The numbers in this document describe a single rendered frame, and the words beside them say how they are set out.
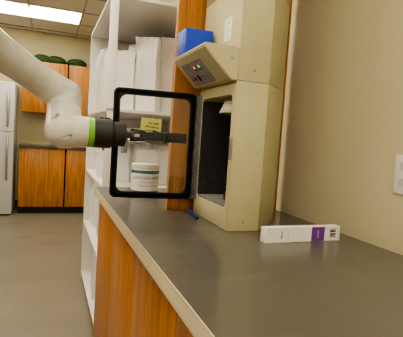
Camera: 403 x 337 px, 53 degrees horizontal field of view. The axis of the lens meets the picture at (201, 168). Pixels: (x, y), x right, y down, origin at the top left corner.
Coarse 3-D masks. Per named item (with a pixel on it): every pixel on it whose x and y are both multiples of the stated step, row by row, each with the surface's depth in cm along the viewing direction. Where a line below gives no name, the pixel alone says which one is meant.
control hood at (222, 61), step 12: (204, 48) 121; (216, 48) 121; (228, 48) 122; (180, 60) 143; (192, 60) 135; (204, 60) 128; (216, 60) 122; (228, 60) 123; (216, 72) 128; (228, 72) 123; (192, 84) 151; (204, 84) 143; (216, 84) 138
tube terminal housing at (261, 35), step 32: (224, 0) 136; (256, 0) 124; (256, 32) 125; (256, 64) 126; (224, 96) 136; (256, 96) 127; (256, 128) 128; (256, 160) 129; (256, 192) 130; (224, 224) 130; (256, 224) 131
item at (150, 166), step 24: (144, 96) 148; (120, 120) 147; (144, 120) 149; (168, 120) 151; (144, 144) 150; (168, 144) 152; (120, 168) 148; (144, 168) 150; (168, 168) 153; (168, 192) 153
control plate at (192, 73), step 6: (198, 60) 131; (186, 66) 142; (192, 66) 138; (204, 66) 131; (186, 72) 147; (192, 72) 142; (198, 72) 138; (204, 72) 135; (192, 78) 147; (204, 78) 138; (210, 78) 134; (198, 84) 146
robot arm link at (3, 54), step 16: (0, 32) 104; (0, 48) 104; (16, 48) 108; (0, 64) 106; (16, 64) 109; (32, 64) 112; (16, 80) 113; (32, 80) 114; (48, 80) 117; (64, 80) 122; (48, 96) 120; (64, 96) 121; (80, 96) 126
